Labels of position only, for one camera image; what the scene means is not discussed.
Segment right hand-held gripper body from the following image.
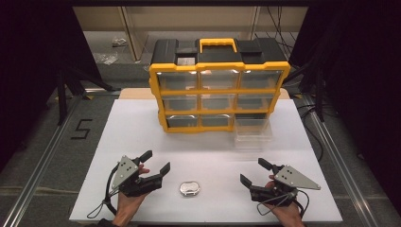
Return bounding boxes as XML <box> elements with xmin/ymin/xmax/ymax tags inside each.
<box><xmin>249</xmin><ymin>164</ymin><xmax>323</xmax><ymax>208</ymax></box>

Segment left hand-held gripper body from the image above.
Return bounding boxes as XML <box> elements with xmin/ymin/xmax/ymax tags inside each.
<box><xmin>111</xmin><ymin>154</ymin><xmax>165</xmax><ymax>199</ymax></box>

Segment small silver metal tin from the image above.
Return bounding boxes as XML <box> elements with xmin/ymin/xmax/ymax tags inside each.
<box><xmin>179</xmin><ymin>181</ymin><xmax>201</xmax><ymax>198</ymax></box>

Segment clear plastic drawer box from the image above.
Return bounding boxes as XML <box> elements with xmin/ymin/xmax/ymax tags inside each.
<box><xmin>234</xmin><ymin>113</ymin><xmax>273</xmax><ymax>153</ymax></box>

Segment person's right hand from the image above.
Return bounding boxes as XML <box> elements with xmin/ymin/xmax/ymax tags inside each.
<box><xmin>264</xmin><ymin>175</ymin><xmax>305</xmax><ymax>225</ymax></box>

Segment person's left hand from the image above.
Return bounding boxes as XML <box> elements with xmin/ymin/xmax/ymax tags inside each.
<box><xmin>113</xmin><ymin>166</ymin><xmax>151</xmax><ymax>219</ymax></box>

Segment wooden board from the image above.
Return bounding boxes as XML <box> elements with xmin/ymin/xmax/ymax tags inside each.
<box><xmin>118</xmin><ymin>87</ymin><xmax>291</xmax><ymax>100</ymax></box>

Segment grid of transparent drawers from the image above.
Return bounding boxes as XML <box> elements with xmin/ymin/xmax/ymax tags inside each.
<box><xmin>156</xmin><ymin>69</ymin><xmax>284</xmax><ymax>129</ymax></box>

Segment black metal stand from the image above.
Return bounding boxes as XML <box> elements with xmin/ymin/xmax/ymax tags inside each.
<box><xmin>283</xmin><ymin>61</ymin><xmax>326</xmax><ymax>123</ymax></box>

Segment black tripod stand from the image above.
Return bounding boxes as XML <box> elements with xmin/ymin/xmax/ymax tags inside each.
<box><xmin>56</xmin><ymin>66</ymin><xmax>122</xmax><ymax>127</ymax></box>

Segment clear plastic bag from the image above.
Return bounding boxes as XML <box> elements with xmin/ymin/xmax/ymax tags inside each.
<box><xmin>94</xmin><ymin>51</ymin><xmax>119</xmax><ymax>66</ymax></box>

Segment small crumpled plastic bag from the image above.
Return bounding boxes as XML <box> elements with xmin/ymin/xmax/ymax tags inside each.
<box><xmin>111</xmin><ymin>36</ymin><xmax>128</xmax><ymax>48</ymax></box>

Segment yellow black drawer organizer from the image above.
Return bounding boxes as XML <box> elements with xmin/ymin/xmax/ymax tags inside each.
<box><xmin>148</xmin><ymin>37</ymin><xmax>291</xmax><ymax>134</ymax></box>

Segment white furniture leg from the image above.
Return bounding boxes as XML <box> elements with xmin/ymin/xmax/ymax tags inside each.
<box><xmin>119</xmin><ymin>6</ymin><xmax>149</xmax><ymax>62</ymax></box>

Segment black curtain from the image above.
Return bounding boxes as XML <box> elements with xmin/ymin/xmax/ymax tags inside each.
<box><xmin>288</xmin><ymin>0</ymin><xmax>401</xmax><ymax>206</ymax></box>
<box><xmin>0</xmin><ymin>0</ymin><xmax>103</xmax><ymax>173</ymax></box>

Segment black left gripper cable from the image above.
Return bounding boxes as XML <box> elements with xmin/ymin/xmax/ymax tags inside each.
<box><xmin>86</xmin><ymin>163</ymin><xmax>120</xmax><ymax>219</ymax></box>

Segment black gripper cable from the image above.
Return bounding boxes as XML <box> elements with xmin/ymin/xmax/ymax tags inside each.
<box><xmin>86</xmin><ymin>163</ymin><xmax>120</xmax><ymax>219</ymax></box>
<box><xmin>256</xmin><ymin>188</ymin><xmax>310</xmax><ymax>219</ymax></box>

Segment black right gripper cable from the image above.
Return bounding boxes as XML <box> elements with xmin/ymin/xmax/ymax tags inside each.
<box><xmin>256</xmin><ymin>188</ymin><xmax>310</xmax><ymax>219</ymax></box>

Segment aluminium floor rail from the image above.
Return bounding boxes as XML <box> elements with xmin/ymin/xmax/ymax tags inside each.
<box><xmin>301</xmin><ymin>94</ymin><xmax>381</xmax><ymax>227</ymax></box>
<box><xmin>2</xmin><ymin>88</ymin><xmax>123</xmax><ymax>227</ymax></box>

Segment hanging black cables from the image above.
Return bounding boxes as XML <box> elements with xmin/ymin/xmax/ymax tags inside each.
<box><xmin>252</xmin><ymin>6</ymin><xmax>299</xmax><ymax>53</ymax></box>

